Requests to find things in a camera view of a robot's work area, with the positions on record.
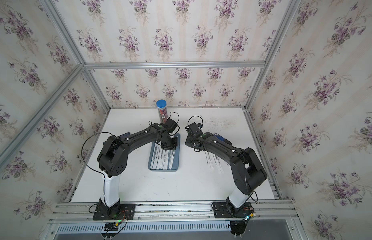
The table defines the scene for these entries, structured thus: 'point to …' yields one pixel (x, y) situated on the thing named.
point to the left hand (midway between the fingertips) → (178, 148)
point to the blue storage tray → (175, 165)
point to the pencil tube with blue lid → (161, 106)
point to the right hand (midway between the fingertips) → (191, 142)
